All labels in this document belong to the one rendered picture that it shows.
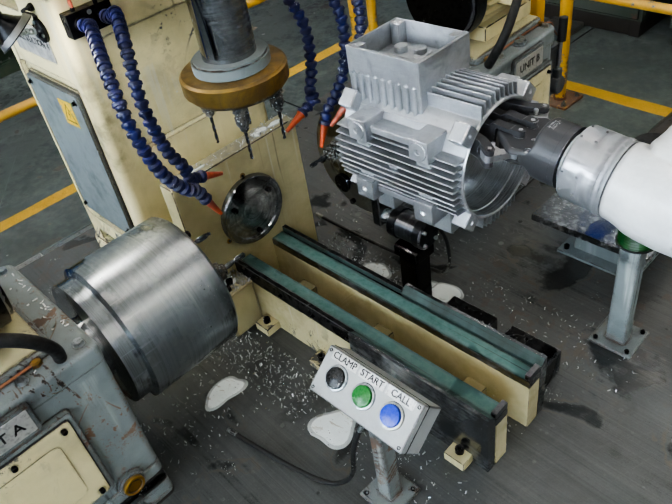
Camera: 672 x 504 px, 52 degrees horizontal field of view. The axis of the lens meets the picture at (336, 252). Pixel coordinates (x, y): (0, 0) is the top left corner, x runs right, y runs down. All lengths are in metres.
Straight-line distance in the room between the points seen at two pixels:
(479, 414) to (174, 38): 0.84
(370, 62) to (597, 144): 0.29
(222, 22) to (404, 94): 0.36
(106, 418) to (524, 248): 0.92
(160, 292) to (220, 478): 0.35
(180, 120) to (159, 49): 0.14
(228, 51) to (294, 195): 0.43
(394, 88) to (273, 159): 0.55
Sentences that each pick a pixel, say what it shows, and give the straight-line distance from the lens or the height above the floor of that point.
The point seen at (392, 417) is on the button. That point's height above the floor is 1.07.
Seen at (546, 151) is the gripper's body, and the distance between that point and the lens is 0.80.
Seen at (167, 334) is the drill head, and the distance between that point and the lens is 1.08.
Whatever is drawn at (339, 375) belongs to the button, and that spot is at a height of 1.08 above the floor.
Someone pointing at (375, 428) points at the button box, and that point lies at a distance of 0.93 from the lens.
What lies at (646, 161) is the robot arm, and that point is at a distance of 0.77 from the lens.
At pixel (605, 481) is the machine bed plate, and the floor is 0.80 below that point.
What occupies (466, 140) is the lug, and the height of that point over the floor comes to 1.38.
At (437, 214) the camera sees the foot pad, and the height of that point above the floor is 1.27.
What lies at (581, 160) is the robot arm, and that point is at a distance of 0.78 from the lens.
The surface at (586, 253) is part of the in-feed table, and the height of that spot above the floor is 0.81.
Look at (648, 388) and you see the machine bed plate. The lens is 1.31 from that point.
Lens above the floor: 1.80
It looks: 40 degrees down
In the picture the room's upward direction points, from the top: 10 degrees counter-clockwise
